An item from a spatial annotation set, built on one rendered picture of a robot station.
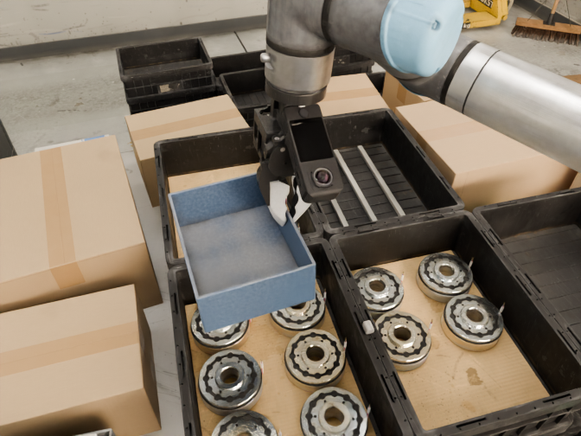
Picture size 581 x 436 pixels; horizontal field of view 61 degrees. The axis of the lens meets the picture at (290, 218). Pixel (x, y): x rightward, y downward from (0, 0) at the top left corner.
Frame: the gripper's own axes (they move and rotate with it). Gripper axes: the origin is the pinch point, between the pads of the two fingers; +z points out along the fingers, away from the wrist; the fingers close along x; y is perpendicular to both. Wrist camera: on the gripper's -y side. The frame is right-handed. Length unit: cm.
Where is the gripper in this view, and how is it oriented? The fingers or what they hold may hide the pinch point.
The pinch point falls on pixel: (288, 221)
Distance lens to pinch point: 67.8
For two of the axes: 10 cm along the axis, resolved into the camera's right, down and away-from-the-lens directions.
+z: -0.8, 7.4, 6.7
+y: -2.9, -6.6, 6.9
